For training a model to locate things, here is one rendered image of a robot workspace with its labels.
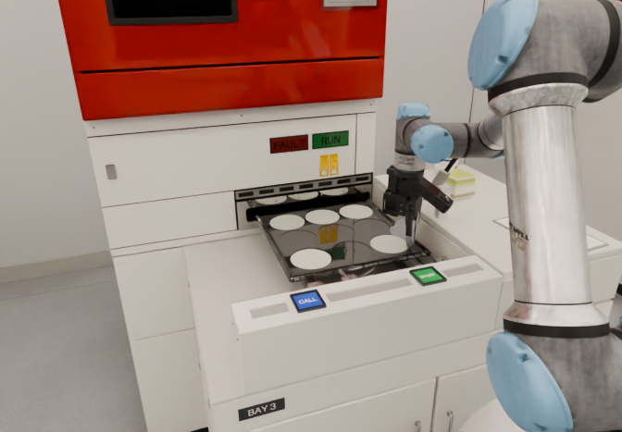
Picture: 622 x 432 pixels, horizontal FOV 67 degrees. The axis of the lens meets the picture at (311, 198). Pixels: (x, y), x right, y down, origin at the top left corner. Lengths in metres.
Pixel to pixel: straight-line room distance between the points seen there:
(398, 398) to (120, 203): 0.87
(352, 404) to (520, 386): 0.50
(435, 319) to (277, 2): 0.84
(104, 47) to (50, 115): 1.66
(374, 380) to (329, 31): 0.87
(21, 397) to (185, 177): 1.35
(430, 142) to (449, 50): 2.42
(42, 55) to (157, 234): 1.60
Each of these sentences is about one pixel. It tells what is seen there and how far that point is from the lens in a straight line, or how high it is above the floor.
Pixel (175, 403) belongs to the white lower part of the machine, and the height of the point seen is 0.23.
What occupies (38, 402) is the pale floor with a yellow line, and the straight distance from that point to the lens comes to 2.34.
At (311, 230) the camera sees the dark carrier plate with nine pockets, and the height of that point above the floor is 0.90.
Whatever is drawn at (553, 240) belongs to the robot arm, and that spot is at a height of 1.23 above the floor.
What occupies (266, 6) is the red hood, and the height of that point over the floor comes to 1.47.
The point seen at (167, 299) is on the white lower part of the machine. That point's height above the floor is 0.65.
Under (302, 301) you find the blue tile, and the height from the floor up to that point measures 0.96.
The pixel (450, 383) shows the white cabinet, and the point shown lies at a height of 0.70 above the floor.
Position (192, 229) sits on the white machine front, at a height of 0.87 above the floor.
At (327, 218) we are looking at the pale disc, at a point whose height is 0.90.
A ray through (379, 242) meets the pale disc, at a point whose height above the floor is 0.90.
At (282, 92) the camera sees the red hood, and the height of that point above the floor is 1.26.
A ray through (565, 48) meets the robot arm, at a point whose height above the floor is 1.43.
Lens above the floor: 1.49
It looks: 23 degrees down
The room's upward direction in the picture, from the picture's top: 1 degrees counter-clockwise
